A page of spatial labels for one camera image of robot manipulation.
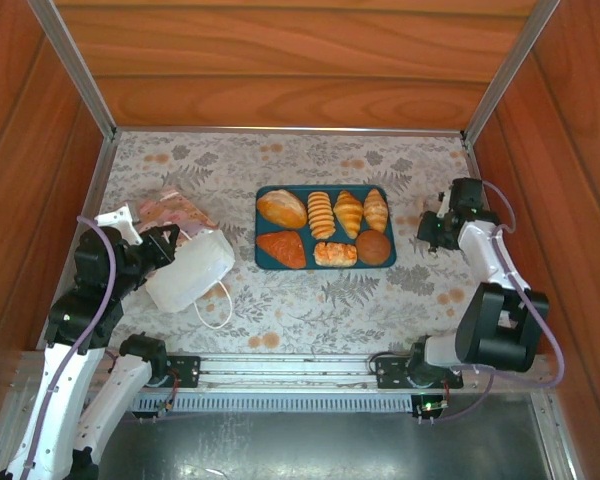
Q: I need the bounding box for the white patterned paper bag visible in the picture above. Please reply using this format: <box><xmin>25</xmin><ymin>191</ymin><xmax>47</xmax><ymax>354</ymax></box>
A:
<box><xmin>137</xmin><ymin>185</ymin><xmax>236</xmax><ymax>331</ymax></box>

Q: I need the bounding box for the round brown fake bun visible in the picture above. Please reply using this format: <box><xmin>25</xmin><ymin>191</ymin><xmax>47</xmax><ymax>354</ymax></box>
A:
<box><xmin>354</xmin><ymin>229</ymin><xmax>393</xmax><ymax>266</ymax></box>

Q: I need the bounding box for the small fake croissant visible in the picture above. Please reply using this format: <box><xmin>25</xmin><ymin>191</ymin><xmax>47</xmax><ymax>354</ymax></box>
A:
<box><xmin>362</xmin><ymin>188</ymin><xmax>391</xmax><ymax>234</ymax></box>

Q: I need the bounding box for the large fake croissant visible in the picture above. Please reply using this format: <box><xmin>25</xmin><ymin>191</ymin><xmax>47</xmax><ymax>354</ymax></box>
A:
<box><xmin>332</xmin><ymin>189</ymin><xmax>365</xmax><ymax>241</ymax></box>

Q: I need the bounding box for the glazed twisted pastry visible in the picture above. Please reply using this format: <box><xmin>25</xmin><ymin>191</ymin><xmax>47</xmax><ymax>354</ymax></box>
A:
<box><xmin>313</xmin><ymin>241</ymin><xmax>358</xmax><ymax>268</ymax></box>

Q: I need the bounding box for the oval fake bread loaf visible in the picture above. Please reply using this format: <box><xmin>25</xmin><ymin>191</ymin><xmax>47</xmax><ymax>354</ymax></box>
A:
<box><xmin>256</xmin><ymin>188</ymin><xmax>309</xmax><ymax>231</ymax></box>

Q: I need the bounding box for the triangular fake pastry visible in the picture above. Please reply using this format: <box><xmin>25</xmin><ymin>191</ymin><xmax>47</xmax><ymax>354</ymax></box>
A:
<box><xmin>255</xmin><ymin>230</ymin><xmax>308</xmax><ymax>270</ymax></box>

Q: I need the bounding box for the ridged fake bread roll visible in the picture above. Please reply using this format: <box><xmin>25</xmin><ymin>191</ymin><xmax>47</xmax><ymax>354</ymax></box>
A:
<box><xmin>306</xmin><ymin>191</ymin><xmax>338</xmax><ymax>241</ymax></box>

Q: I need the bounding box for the dark green plastic tray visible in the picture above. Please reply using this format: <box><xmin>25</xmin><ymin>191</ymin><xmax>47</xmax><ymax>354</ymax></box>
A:
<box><xmin>253</xmin><ymin>184</ymin><xmax>398</xmax><ymax>271</ymax></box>

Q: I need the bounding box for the floral patterned tablecloth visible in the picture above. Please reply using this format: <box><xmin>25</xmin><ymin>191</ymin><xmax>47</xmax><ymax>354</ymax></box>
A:
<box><xmin>42</xmin><ymin>130</ymin><xmax>531</xmax><ymax>357</ymax></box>

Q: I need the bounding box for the grey metal plate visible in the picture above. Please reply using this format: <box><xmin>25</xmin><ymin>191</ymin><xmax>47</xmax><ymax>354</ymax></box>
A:
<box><xmin>12</xmin><ymin>394</ymin><xmax>556</xmax><ymax>480</ymax></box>

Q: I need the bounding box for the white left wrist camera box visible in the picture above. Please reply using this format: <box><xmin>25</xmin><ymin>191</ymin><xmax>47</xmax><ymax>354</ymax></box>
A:
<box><xmin>93</xmin><ymin>202</ymin><xmax>144</xmax><ymax>245</ymax></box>

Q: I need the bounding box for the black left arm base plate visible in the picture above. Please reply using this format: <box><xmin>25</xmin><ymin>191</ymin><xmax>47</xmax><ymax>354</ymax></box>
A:
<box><xmin>152</xmin><ymin>352</ymin><xmax>201</xmax><ymax>390</ymax></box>

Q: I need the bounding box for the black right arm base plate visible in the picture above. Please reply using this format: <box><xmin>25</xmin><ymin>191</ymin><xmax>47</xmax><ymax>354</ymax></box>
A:
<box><xmin>374</xmin><ymin>353</ymin><xmax>465</xmax><ymax>391</ymax></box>

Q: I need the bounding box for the aluminium frame crossbar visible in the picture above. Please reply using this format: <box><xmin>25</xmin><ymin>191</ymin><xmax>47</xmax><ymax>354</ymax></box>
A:
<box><xmin>114</xmin><ymin>124</ymin><xmax>465</xmax><ymax>137</ymax></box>

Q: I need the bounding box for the aluminium mounting rail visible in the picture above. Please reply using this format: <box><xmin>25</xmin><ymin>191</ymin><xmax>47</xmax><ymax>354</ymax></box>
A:
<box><xmin>12</xmin><ymin>349</ymin><xmax>552</xmax><ymax>397</ymax></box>

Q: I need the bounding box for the aluminium frame post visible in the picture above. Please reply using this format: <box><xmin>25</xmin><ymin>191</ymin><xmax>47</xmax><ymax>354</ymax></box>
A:
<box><xmin>459</xmin><ymin>0</ymin><xmax>564</xmax><ymax>146</ymax></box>
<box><xmin>27</xmin><ymin>0</ymin><xmax>120</xmax><ymax>146</ymax></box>

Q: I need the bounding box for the white slotted cable duct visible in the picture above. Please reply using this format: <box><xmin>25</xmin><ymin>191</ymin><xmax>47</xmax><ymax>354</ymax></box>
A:
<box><xmin>124</xmin><ymin>392</ymin><xmax>416</xmax><ymax>415</ymax></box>

